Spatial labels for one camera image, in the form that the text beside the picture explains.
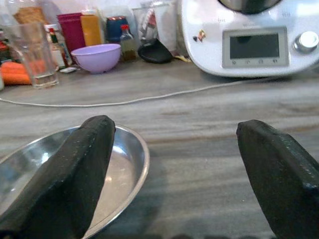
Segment red-capped seasoning bottle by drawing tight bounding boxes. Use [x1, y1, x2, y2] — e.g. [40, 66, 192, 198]
[44, 23, 71, 68]

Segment small red-capped sauce bottle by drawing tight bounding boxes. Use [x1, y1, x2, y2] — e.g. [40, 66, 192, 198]
[120, 24, 137, 62]

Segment round steel plate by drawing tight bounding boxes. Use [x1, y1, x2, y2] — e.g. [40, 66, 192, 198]
[0, 124, 151, 239]

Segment magenta plastic container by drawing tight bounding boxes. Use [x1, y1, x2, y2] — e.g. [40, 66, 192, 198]
[56, 12, 86, 64]

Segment dark blue jar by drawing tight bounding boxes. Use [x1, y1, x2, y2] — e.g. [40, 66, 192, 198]
[105, 15, 129, 43]

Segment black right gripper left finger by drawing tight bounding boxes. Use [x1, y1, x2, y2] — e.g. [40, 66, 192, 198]
[0, 115, 117, 239]

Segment clear drinking glass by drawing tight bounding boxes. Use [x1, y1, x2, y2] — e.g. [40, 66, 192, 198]
[4, 21, 60, 89]

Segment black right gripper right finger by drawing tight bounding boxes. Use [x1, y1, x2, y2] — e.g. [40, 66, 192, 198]
[236, 119, 319, 239]

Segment orange plastic container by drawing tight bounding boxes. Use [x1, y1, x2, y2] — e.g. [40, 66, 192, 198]
[80, 10, 104, 46]

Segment black plastic scoop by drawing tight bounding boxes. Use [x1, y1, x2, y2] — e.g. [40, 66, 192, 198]
[137, 38, 173, 64]

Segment lilac plastic bowl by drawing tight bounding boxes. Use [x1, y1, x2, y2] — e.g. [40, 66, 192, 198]
[70, 43, 122, 74]

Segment clear jar with crackers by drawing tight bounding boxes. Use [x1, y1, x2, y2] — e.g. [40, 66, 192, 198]
[7, 0, 60, 25]

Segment white kitchen food processor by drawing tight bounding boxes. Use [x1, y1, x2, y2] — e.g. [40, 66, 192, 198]
[179, 0, 319, 78]

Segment orange carrot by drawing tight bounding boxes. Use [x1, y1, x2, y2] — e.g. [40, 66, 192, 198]
[0, 61, 32, 86]

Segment white power cable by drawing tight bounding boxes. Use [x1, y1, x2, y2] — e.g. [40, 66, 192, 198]
[0, 79, 270, 108]

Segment clear plastic bag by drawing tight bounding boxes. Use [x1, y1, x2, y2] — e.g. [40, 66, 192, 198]
[131, 1, 178, 50]

